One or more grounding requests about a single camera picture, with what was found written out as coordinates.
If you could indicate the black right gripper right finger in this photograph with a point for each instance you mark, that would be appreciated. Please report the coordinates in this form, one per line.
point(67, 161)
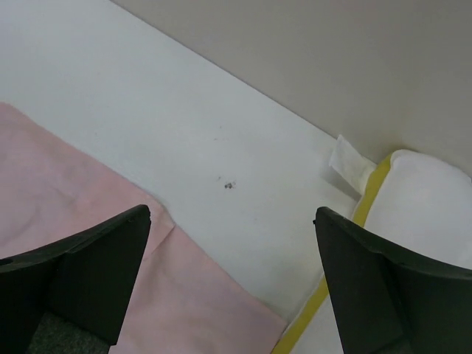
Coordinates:
point(388, 299)

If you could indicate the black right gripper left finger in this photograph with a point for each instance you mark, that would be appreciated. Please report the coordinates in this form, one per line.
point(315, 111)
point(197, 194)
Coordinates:
point(71, 296)

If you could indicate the white pillow yellow trim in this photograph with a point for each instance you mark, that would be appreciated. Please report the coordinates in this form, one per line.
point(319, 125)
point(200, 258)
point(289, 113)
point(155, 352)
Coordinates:
point(411, 199)

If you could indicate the pink printed pillowcase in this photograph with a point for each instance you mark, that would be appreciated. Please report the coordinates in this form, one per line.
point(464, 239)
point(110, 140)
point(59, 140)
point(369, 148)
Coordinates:
point(182, 300)

